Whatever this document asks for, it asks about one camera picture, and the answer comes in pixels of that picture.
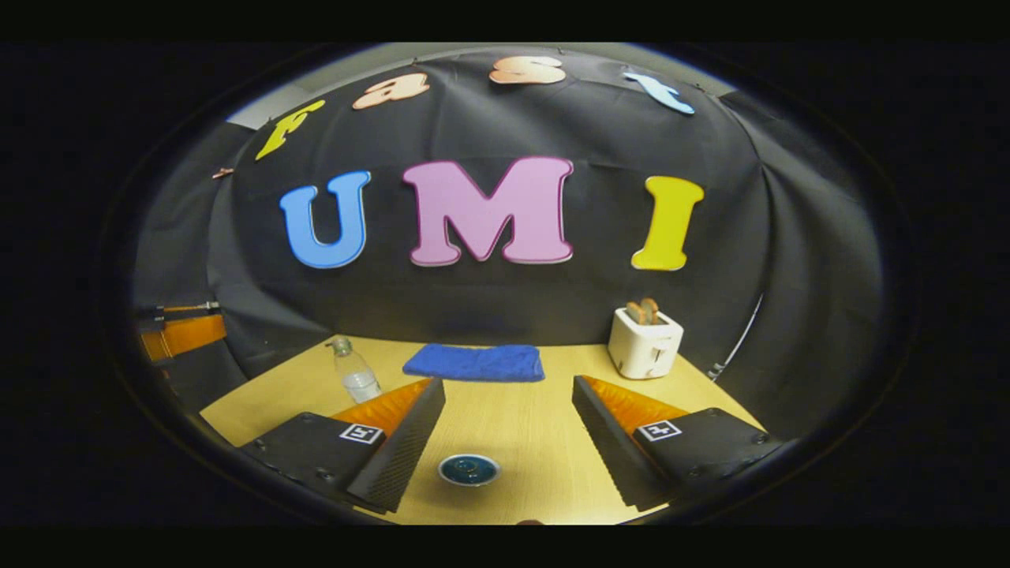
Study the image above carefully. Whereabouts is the white toaster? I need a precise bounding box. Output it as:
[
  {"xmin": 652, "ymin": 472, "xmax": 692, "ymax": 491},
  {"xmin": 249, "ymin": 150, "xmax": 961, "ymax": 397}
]
[{"xmin": 607, "ymin": 307, "xmax": 685, "ymax": 380}]

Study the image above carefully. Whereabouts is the folded blue towel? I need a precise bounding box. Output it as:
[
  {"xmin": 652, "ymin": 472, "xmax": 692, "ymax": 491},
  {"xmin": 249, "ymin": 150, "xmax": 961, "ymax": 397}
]
[{"xmin": 402, "ymin": 342, "xmax": 546, "ymax": 383}]

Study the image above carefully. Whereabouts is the white wall cable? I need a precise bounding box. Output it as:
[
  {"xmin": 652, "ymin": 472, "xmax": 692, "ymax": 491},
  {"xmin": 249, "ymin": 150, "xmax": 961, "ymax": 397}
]
[{"xmin": 708, "ymin": 293, "xmax": 765, "ymax": 381}]

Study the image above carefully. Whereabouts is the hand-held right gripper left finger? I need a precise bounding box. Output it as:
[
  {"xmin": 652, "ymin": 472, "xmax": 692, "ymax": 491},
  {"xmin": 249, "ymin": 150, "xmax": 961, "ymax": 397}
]
[{"xmin": 239, "ymin": 377, "xmax": 447, "ymax": 514}]

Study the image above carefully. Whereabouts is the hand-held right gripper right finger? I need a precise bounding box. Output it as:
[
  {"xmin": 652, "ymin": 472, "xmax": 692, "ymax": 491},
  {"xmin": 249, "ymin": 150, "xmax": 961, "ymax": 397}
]
[{"xmin": 572, "ymin": 375, "xmax": 784, "ymax": 512}]

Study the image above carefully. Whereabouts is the clear plastic water bottle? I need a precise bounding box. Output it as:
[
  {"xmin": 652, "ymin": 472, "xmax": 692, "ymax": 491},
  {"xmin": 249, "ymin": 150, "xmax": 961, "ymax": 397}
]
[{"xmin": 326, "ymin": 335, "xmax": 384, "ymax": 404}]

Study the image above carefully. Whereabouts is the black backdrop cloth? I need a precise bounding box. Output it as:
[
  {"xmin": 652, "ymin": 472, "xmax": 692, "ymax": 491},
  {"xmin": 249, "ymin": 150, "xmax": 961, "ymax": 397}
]
[{"xmin": 130, "ymin": 49, "xmax": 885, "ymax": 443}]

